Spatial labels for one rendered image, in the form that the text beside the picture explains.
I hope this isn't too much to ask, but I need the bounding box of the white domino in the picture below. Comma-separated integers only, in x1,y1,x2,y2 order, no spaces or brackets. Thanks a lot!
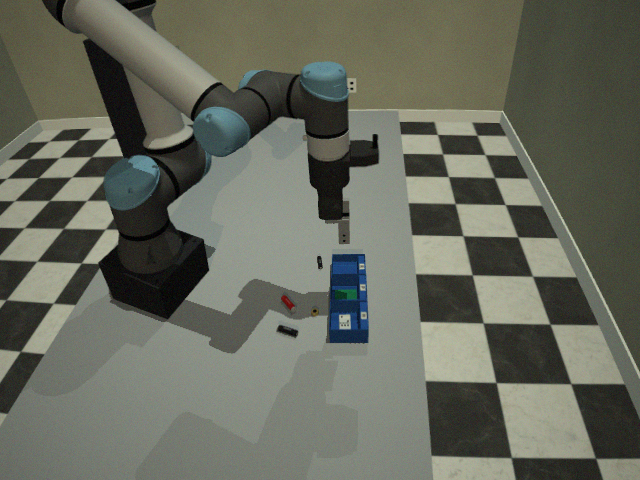
339,314,351,329

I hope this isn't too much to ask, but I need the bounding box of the red aa battery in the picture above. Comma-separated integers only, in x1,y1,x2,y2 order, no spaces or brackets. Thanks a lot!
281,295,297,312

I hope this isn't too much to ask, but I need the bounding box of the blue rack of bins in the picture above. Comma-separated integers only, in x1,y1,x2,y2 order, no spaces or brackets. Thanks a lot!
329,254,369,343

